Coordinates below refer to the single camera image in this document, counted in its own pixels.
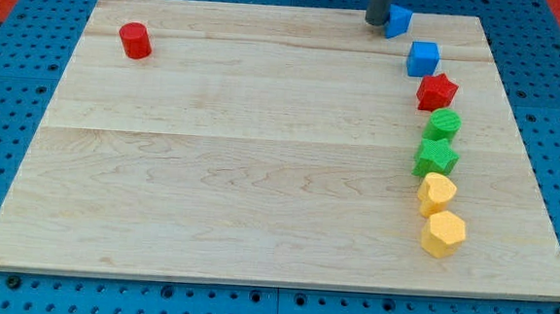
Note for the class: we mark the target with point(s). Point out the blue cube block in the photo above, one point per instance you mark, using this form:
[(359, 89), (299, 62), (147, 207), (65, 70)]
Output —
[(422, 59)]

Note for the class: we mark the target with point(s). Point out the light wooden board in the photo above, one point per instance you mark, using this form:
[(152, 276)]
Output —
[(273, 146)]

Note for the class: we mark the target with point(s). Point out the green star block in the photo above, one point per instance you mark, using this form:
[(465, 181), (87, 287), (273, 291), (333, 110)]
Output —
[(434, 156)]

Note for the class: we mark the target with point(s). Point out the yellow heart block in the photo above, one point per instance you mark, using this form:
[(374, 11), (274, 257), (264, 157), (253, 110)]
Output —
[(434, 193)]

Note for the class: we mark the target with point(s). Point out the green cylinder block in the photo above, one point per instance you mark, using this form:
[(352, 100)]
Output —
[(442, 124)]

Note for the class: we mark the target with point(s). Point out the red star block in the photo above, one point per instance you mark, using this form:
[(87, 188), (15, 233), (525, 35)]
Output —
[(435, 92)]

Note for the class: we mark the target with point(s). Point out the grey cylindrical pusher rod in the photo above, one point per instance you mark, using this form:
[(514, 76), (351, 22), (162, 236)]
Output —
[(377, 12)]

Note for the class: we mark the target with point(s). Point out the yellow hexagon block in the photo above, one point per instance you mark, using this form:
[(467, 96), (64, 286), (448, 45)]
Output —
[(443, 234)]

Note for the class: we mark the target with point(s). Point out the red cylinder block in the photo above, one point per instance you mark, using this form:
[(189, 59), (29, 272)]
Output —
[(135, 40)]

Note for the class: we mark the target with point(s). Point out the blue triangular prism block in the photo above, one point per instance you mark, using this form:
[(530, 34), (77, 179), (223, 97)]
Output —
[(399, 19)]

